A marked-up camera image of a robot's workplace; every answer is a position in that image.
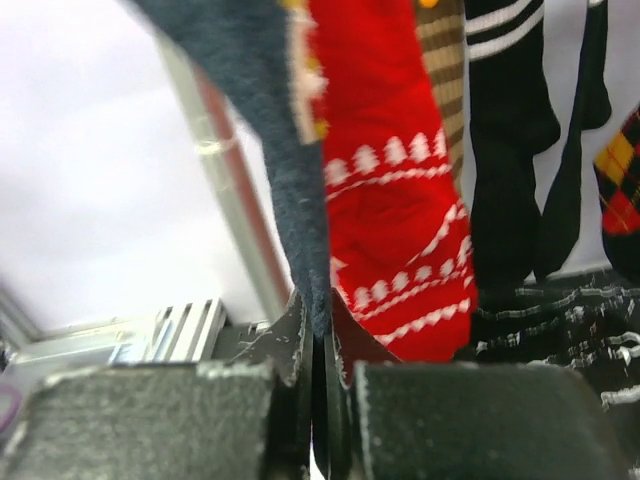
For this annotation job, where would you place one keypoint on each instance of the thin black hanging sock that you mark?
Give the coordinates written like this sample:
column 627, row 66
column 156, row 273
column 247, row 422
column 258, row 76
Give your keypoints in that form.
column 561, row 217

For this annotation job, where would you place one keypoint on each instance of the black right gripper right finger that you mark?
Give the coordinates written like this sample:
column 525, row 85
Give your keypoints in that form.
column 393, row 420

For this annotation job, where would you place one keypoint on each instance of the white drying rack stand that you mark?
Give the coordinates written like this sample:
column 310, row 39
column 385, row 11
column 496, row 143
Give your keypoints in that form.
column 224, row 163

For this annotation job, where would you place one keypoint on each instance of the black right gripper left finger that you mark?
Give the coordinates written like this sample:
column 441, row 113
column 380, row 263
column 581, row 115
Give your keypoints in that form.
column 247, row 417

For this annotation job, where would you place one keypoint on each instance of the black white-striped hanging sock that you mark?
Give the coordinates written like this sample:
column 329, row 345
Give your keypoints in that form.
column 511, row 120

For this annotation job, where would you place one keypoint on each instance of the argyle patterned sock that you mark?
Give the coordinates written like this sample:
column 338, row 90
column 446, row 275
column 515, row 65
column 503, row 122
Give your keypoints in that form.
column 617, row 173

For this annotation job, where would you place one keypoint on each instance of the red sock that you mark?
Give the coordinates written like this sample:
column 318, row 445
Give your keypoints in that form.
column 399, row 236

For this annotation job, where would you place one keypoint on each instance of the brown striped sock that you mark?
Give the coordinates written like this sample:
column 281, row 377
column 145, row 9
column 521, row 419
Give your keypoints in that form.
column 440, row 33

